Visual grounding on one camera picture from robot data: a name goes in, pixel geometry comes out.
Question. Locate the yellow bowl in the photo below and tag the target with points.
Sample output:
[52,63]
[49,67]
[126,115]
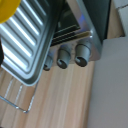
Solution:
[7,9]

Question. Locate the grey oven knob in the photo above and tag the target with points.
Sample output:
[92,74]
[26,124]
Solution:
[48,63]
[83,54]
[64,58]

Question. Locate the black dish rack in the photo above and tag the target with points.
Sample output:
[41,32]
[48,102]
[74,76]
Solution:
[90,20]

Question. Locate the white flat board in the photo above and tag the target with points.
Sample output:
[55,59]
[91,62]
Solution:
[110,86]

